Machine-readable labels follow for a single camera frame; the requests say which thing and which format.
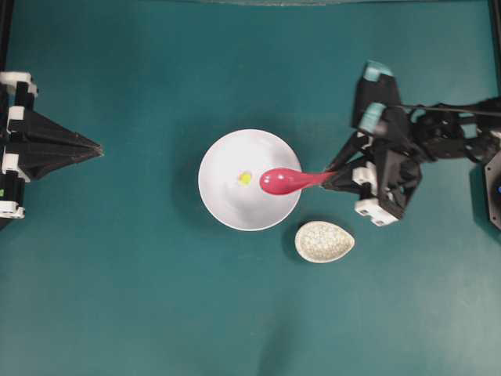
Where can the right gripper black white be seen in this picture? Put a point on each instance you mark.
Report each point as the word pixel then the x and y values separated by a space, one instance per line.
pixel 387 173

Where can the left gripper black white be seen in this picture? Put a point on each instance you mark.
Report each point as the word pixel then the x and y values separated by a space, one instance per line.
pixel 18 92

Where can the red plastic soup spoon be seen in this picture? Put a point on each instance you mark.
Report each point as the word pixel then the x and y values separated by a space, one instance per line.
pixel 283 181

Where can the yellow hexagonal prism block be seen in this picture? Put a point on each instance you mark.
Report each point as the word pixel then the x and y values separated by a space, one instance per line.
pixel 245 178

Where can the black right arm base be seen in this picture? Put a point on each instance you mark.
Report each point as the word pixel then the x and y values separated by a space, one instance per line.
pixel 492 177

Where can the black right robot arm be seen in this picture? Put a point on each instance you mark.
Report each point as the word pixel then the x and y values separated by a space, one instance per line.
pixel 445 132

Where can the speckled ceramic spoon rest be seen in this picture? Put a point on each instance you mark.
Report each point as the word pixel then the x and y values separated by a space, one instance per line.
pixel 322 242

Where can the white round bowl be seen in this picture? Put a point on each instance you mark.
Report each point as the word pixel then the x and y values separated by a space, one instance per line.
pixel 246 208

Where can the green table mat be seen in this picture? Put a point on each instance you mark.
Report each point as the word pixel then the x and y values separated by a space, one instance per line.
pixel 119 269

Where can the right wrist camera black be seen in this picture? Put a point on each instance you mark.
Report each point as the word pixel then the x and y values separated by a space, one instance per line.
pixel 376 85

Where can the black left frame rail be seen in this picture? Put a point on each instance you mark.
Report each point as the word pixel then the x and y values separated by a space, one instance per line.
pixel 6 15

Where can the black frame rail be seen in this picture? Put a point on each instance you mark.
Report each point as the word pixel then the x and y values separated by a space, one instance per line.
pixel 6 15
pixel 494 11

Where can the black right frame rail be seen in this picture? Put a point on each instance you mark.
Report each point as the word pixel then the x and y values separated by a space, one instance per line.
pixel 494 11

